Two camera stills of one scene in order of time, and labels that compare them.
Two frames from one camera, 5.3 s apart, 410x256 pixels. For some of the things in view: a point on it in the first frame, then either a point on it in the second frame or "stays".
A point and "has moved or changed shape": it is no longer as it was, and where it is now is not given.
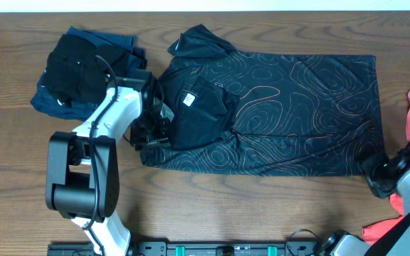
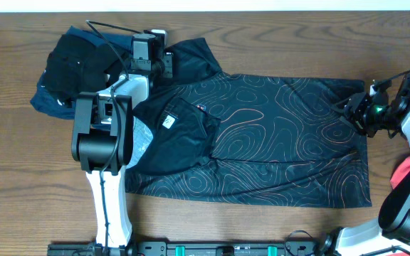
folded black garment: [81, 72] stays
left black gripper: [165, 135] -> [169, 66]
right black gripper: [371, 166] -> [355, 110]
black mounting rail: [191, 248] stays
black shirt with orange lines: [239, 113] has moved or changed shape
